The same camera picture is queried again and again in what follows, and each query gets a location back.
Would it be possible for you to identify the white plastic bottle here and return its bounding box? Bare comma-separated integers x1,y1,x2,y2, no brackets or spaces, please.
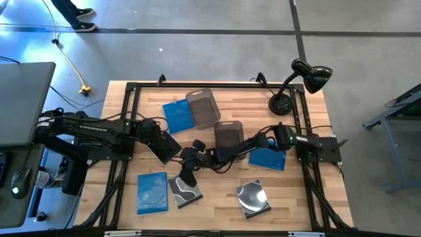
34,170,56,189

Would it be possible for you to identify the grey translucent plastic bin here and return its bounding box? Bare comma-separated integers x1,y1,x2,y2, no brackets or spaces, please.
185,87,222,131
213,120,247,161

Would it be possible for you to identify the black aluminium table frame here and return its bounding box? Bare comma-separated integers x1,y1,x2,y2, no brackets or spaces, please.
76,80,355,231

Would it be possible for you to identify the dark grey side desk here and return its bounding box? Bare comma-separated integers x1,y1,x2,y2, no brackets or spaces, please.
0,144,46,228

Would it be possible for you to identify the black jewel case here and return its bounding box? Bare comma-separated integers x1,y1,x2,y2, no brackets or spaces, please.
146,130,183,166

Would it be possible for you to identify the jewel case with white swoosh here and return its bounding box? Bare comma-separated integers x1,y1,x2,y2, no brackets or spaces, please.
166,175,204,210

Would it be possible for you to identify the blue-grey metal cart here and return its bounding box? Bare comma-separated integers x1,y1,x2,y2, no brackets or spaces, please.
362,82,421,194

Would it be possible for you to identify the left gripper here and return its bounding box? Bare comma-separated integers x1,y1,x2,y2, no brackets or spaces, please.
139,117,180,164

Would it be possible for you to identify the black gooseneck desk lamp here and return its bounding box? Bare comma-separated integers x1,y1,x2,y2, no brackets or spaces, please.
268,58,334,117

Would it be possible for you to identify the silver metal bracket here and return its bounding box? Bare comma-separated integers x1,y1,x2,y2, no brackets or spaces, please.
103,230,143,237
287,231,326,237

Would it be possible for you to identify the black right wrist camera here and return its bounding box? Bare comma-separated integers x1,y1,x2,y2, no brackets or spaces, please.
191,138,208,153

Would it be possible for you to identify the person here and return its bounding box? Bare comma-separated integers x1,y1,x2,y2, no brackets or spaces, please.
51,0,98,33

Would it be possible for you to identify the clear jewel case with disc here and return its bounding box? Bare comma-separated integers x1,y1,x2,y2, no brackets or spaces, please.
234,178,273,221

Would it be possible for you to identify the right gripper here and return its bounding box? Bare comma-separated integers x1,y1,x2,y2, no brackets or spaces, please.
178,146,220,188

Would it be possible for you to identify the yellow extension cable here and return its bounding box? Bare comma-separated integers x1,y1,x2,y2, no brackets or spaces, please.
41,0,93,97

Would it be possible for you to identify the blue plastic disc case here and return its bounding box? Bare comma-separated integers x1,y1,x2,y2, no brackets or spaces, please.
248,138,287,172
136,171,169,216
162,98,197,136

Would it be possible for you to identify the black computer mouse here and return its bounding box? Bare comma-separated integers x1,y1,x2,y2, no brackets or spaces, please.
11,167,33,200

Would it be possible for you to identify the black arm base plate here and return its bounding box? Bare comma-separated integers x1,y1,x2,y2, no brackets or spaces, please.
74,135,136,163
295,135,343,165

